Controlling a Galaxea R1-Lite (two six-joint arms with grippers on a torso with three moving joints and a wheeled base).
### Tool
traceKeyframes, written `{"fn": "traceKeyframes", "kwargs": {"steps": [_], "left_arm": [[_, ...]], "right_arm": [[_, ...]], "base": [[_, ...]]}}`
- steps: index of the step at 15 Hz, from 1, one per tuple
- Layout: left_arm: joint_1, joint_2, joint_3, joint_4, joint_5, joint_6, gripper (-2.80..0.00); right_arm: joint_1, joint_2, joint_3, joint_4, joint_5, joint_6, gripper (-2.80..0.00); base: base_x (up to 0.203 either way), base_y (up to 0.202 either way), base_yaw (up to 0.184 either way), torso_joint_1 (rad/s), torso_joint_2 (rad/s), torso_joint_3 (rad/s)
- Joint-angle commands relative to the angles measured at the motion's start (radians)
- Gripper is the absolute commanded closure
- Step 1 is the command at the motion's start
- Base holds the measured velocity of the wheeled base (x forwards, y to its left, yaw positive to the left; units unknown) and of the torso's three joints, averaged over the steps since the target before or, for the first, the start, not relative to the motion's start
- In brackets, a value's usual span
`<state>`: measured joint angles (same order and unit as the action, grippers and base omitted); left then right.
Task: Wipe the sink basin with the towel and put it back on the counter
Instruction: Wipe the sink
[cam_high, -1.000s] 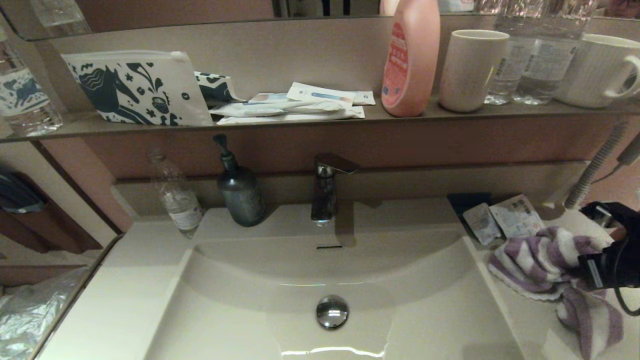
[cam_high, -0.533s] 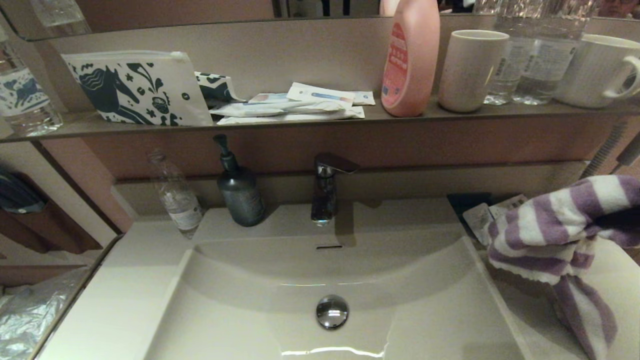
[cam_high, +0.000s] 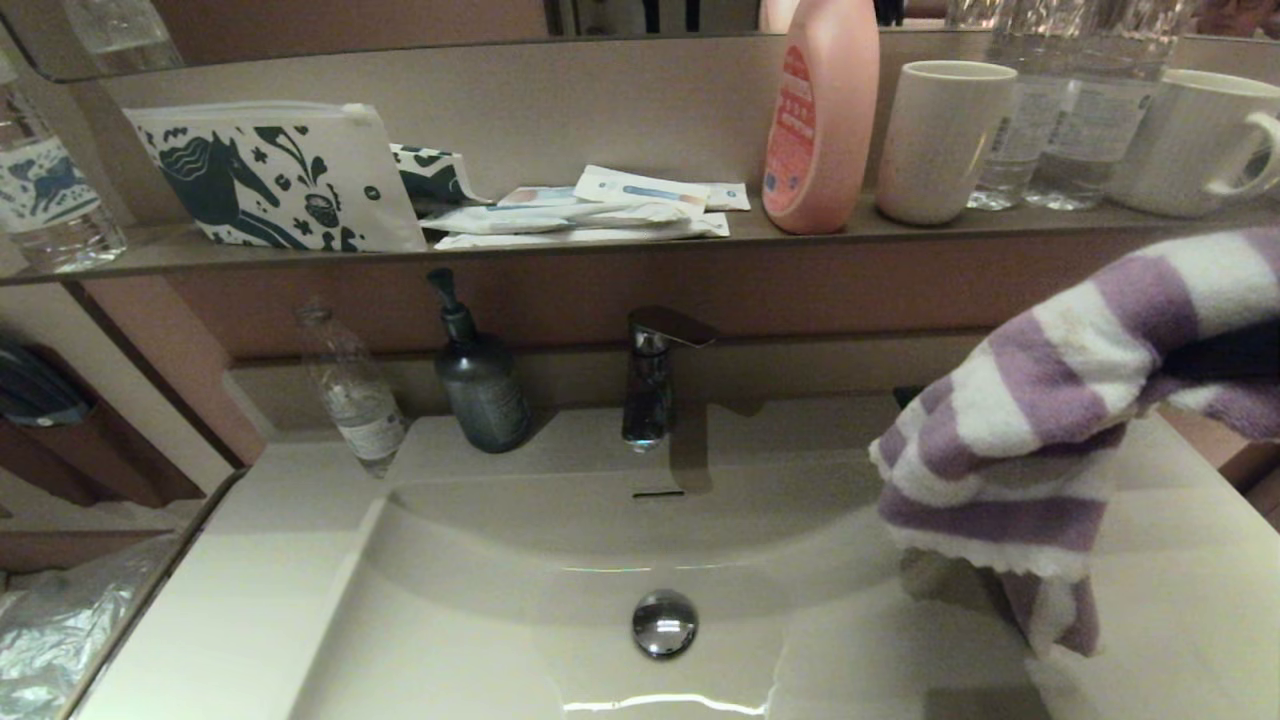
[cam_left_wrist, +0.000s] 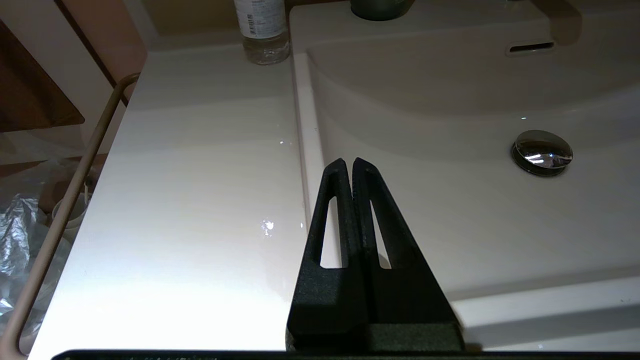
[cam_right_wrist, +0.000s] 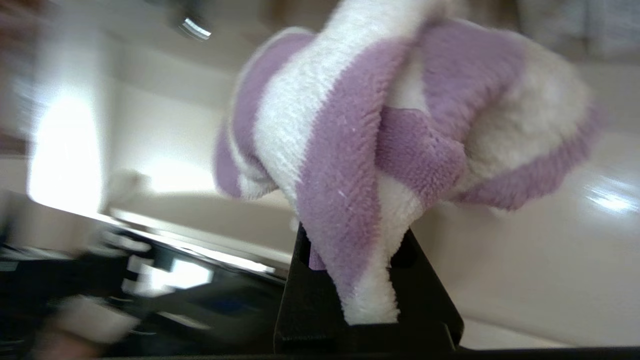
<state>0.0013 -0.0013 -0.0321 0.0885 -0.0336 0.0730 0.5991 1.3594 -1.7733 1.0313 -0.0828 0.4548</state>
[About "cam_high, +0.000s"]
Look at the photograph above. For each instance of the small patterned pouch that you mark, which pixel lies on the small patterned pouch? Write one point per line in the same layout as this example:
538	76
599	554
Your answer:
432	180

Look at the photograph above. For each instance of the purple white striped towel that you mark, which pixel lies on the purple white striped towel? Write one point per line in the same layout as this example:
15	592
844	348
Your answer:
1020	430

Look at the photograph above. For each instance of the white sachet blue print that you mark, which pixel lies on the white sachet blue print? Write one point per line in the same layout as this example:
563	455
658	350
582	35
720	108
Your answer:
640	188

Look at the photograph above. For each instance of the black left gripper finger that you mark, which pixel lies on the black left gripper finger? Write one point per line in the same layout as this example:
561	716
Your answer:
1230	355

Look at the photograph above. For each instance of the brown wall shelf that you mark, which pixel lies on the brown wall shelf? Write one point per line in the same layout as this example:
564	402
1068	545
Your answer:
160	256

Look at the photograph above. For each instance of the white horse print pouch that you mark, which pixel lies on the white horse print pouch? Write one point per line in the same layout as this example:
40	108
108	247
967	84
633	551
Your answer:
285	180

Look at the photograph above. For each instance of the wall mirror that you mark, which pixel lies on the wall mirror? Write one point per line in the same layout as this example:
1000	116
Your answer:
350	20

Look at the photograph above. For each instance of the chrome sink faucet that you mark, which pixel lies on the chrome sink faucet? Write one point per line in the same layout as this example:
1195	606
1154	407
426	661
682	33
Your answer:
648	390

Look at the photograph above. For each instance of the empty clear plastic bottle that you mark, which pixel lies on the empty clear plastic bottle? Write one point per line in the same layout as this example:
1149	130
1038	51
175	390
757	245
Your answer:
358	400

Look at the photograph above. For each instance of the pink lotion bottle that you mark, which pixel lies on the pink lotion bottle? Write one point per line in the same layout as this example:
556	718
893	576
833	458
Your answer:
822	130

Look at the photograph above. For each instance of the dark soap pump bottle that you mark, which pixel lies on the dark soap pump bottle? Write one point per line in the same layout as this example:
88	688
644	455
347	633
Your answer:
483	395

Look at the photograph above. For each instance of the clear plastic water bottle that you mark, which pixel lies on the clear plastic water bottle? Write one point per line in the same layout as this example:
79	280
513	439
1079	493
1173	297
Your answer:
1092	130
1012	140

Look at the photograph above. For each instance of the white ribbed mug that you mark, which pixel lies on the white ribbed mug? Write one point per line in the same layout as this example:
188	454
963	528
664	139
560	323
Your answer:
1185	150

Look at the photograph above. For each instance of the dark blue tray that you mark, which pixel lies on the dark blue tray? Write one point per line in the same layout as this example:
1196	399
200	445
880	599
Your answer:
905	395

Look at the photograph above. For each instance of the long white packet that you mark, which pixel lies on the long white packet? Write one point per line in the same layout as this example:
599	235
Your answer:
530	219

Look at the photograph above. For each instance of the clear plastic bag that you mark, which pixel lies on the clear plastic bag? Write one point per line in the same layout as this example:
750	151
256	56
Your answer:
60	630

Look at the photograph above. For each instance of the water bottle blue deer label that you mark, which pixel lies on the water bottle blue deer label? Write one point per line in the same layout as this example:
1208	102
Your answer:
48	190

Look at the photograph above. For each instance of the chrome drain stopper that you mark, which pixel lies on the chrome drain stopper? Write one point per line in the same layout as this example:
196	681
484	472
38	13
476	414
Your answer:
664	622

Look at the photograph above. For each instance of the white sachet pink print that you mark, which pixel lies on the white sachet pink print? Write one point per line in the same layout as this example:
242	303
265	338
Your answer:
533	197

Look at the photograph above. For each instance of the small white sachet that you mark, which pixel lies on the small white sachet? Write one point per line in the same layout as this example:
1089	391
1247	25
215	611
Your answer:
728	196

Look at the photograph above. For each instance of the beige cup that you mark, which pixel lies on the beige cup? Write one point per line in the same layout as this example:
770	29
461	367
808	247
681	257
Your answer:
938	150

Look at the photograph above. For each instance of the flat white packet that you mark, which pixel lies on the flat white packet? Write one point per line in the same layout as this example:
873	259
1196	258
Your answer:
600	237

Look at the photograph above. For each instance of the dark blue object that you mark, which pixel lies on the dark blue object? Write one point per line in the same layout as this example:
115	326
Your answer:
35	385

